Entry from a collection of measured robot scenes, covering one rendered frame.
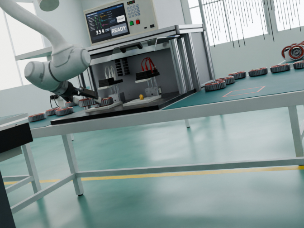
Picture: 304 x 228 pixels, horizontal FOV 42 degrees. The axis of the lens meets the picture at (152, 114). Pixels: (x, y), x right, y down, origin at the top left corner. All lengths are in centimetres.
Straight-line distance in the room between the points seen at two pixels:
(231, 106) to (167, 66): 72
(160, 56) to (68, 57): 72
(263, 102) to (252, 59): 684
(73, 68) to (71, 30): 785
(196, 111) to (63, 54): 59
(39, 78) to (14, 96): 612
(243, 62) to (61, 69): 697
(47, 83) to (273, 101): 93
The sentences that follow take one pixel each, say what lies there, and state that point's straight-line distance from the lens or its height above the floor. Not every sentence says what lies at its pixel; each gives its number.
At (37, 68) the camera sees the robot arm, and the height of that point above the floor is 103.
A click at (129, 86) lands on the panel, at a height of 85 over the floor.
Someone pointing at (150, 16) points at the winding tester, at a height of 119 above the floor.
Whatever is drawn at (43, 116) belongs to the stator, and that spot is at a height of 77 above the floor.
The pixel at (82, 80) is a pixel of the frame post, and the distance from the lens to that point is 234.
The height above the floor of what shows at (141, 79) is 88.
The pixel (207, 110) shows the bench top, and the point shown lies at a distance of 163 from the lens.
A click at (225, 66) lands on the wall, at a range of 855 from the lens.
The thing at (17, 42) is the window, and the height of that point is 183.
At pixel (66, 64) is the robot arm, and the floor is 102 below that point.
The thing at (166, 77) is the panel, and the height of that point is 86.
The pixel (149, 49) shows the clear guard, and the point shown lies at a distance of 182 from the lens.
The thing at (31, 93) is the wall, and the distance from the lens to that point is 817.
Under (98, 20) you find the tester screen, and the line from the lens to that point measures 228.
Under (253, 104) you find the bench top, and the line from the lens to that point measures 157.
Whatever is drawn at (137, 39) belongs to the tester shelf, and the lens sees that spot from 213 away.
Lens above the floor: 97
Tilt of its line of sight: 8 degrees down
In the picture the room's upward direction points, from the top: 12 degrees counter-clockwise
